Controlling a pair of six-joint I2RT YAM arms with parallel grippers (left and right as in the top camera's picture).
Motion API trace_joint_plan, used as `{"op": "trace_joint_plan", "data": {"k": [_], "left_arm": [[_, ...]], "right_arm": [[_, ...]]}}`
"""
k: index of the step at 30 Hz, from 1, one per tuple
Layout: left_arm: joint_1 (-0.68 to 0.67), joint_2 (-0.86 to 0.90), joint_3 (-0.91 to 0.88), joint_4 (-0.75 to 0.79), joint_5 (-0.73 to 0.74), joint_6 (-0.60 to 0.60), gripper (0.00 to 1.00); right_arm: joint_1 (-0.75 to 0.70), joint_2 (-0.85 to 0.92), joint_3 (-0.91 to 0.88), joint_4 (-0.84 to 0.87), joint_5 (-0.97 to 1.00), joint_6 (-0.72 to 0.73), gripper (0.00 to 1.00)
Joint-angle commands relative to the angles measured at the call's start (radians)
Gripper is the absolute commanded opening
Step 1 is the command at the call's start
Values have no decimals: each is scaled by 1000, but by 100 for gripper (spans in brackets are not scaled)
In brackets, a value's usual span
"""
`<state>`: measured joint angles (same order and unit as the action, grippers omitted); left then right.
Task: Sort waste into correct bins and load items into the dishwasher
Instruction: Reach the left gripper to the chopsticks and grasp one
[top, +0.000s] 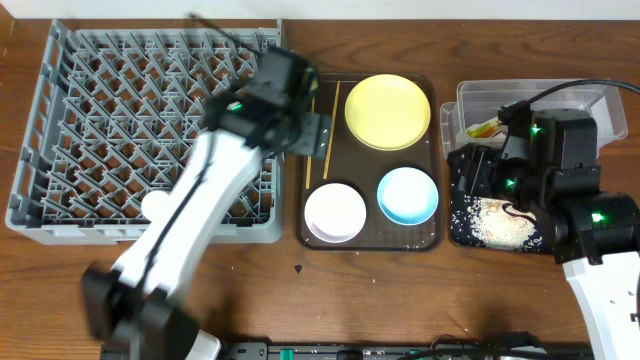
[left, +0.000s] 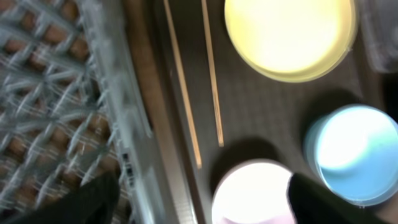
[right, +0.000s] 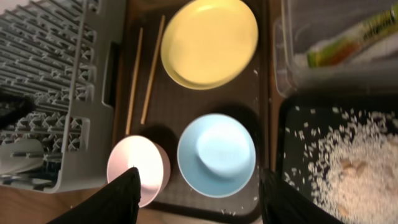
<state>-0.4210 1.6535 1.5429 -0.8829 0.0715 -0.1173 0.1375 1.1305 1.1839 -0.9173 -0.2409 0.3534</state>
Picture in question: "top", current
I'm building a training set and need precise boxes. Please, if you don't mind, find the green snack wrapper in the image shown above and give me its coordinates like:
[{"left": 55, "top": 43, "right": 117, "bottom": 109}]
[{"left": 467, "top": 117, "right": 502, "bottom": 139}]

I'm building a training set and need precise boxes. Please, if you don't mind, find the wooden chopstick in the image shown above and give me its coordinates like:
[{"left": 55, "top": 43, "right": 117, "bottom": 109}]
[
  {"left": 305, "top": 96, "right": 315, "bottom": 190},
  {"left": 322, "top": 81, "right": 341, "bottom": 180}
]

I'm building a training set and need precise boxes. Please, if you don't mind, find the light blue bowl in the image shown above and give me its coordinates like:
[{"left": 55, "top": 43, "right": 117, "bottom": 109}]
[{"left": 376, "top": 167, "right": 439, "bottom": 226}]

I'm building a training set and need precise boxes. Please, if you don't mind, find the pink bowl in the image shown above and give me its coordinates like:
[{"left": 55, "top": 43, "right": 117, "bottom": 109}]
[{"left": 304, "top": 183, "right": 367, "bottom": 244}]

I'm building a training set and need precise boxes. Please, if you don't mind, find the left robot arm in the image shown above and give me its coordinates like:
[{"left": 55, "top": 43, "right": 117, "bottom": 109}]
[{"left": 81, "top": 46, "right": 331, "bottom": 359}]

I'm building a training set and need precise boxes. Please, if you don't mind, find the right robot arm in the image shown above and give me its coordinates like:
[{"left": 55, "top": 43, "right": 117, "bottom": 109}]
[{"left": 447, "top": 101, "right": 639, "bottom": 359}]

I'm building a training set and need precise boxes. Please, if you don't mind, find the black waste tray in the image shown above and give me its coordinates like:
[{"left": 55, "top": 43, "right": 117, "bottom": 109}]
[{"left": 447, "top": 145, "right": 552, "bottom": 255}]

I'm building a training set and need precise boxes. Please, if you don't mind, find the rice food waste pile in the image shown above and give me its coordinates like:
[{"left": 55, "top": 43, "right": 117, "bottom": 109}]
[{"left": 450, "top": 192, "right": 549, "bottom": 253}]

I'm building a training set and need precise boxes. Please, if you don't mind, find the clear plastic bin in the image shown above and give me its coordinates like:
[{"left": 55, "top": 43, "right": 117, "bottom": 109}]
[{"left": 440, "top": 79, "right": 628, "bottom": 156}]

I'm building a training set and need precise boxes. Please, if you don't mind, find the yellow plate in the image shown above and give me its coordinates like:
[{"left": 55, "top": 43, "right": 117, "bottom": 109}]
[{"left": 344, "top": 74, "right": 431, "bottom": 151}]

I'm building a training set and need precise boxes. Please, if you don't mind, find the dark brown serving tray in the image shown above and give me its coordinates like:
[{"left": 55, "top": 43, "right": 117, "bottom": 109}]
[{"left": 295, "top": 73, "right": 444, "bottom": 252}]

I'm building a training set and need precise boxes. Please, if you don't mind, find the grey dish rack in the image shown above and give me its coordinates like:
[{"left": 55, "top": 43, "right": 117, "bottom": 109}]
[{"left": 5, "top": 20, "right": 285, "bottom": 245}]

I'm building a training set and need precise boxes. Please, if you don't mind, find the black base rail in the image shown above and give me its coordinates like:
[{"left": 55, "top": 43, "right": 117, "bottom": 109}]
[{"left": 218, "top": 332, "right": 595, "bottom": 360}]

